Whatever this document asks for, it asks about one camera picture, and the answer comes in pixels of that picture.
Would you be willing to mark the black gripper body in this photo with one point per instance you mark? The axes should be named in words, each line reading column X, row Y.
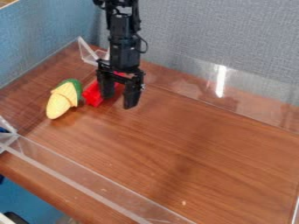
column 133, row 75

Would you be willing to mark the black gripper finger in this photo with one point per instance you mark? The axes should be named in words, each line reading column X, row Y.
column 106, row 85
column 133, row 93

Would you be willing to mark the red plastic block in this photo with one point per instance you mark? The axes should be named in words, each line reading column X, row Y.
column 91, row 93

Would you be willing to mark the yellow green toy corn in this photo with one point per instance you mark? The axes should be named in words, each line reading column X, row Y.
column 65, row 98

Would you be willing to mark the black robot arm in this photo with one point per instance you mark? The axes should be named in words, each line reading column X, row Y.
column 121, row 69

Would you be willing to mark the clear acrylic corner bracket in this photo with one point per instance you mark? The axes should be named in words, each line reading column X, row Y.
column 89, row 55

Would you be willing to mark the clear acrylic front bracket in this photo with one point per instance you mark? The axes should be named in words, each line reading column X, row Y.
column 9, row 134

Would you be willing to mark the clear acrylic back wall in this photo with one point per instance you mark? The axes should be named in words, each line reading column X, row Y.
column 245, row 93

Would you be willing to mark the clear acrylic wall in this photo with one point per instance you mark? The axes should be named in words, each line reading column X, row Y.
column 245, row 93
column 101, row 188

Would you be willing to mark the clear acrylic front wall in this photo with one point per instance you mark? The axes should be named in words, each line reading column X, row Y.
column 101, row 188

